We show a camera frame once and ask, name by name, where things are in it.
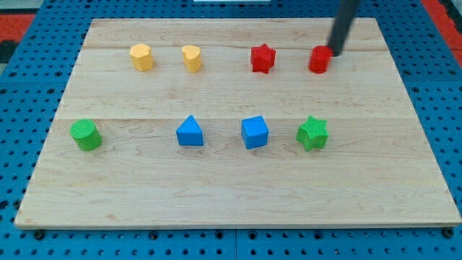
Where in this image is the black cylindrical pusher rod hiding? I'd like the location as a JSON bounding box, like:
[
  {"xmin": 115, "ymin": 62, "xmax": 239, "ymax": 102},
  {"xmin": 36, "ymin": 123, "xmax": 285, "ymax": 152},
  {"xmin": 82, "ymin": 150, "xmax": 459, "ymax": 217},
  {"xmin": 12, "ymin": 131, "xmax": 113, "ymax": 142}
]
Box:
[{"xmin": 327, "ymin": 0, "xmax": 361, "ymax": 56}]

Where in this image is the red star block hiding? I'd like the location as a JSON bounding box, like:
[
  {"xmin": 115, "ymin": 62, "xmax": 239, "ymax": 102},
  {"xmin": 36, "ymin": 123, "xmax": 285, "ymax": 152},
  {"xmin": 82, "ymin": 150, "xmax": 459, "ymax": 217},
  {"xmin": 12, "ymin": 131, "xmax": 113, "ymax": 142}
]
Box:
[{"xmin": 250, "ymin": 44, "xmax": 276, "ymax": 74}]

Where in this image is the green star block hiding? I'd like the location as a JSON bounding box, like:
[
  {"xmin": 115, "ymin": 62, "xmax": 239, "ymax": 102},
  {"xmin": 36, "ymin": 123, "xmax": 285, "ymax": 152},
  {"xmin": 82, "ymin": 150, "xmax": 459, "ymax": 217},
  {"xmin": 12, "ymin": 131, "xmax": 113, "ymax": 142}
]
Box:
[{"xmin": 296, "ymin": 116, "xmax": 329, "ymax": 152}]

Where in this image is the yellow heart block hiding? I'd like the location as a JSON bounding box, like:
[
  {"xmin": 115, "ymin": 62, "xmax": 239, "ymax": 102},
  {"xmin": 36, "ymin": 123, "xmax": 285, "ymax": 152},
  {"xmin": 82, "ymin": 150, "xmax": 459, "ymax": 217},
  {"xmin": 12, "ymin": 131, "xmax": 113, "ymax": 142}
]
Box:
[{"xmin": 181, "ymin": 45, "xmax": 202, "ymax": 73}]

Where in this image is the red cylinder block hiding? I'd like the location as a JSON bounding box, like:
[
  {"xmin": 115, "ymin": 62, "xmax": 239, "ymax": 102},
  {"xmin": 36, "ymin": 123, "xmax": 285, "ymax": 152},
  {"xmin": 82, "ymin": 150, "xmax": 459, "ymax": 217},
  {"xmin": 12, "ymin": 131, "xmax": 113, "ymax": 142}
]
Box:
[{"xmin": 308, "ymin": 45, "xmax": 334, "ymax": 74}]

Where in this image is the blue cube block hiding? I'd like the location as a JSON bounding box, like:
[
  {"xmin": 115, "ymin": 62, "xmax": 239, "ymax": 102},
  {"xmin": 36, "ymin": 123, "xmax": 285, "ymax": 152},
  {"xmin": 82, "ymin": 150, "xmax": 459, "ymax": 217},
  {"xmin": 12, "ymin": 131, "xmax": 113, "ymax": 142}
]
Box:
[{"xmin": 241, "ymin": 116, "xmax": 269, "ymax": 150}]

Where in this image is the blue triangle block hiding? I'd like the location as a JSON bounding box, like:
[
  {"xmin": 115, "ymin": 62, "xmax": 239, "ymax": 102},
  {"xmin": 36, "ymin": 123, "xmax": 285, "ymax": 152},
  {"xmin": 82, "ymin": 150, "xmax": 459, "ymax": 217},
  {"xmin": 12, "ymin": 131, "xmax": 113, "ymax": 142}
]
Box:
[{"xmin": 176, "ymin": 115, "xmax": 204, "ymax": 146}]

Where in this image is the yellow hexagon block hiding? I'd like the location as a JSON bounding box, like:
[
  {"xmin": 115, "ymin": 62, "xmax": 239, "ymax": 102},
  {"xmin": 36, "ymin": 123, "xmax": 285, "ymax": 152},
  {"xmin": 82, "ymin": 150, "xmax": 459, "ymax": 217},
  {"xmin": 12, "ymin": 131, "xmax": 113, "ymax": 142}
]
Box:
[{"xmin": 129, "ymin": 43, "xmax": 154, "ymax": 72}]

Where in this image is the light wooden board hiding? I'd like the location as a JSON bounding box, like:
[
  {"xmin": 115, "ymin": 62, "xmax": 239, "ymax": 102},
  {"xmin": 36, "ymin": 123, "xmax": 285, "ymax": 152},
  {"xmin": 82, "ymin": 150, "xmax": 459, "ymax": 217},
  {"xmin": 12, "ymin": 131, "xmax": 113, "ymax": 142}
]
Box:
[{"xmin": 14, "ymin": 18, "xmax": 461, "ymax": 230}]

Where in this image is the green cylinder block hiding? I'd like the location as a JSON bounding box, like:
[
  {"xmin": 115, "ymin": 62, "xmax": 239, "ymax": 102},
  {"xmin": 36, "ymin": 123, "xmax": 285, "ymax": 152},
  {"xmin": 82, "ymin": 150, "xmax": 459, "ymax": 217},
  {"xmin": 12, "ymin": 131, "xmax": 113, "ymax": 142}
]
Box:
[{"xmin": 69, "ymin": 119, "xmax": 103, "ymax": 151}]

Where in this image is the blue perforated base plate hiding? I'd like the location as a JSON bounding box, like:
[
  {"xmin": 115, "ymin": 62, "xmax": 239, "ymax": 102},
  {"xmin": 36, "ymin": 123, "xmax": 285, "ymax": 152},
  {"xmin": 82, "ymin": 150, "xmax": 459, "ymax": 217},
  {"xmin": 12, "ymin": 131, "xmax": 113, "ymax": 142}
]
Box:
[{"xmin": 1, "ymin": 0, "xmax": 461, "ymax": 259}]

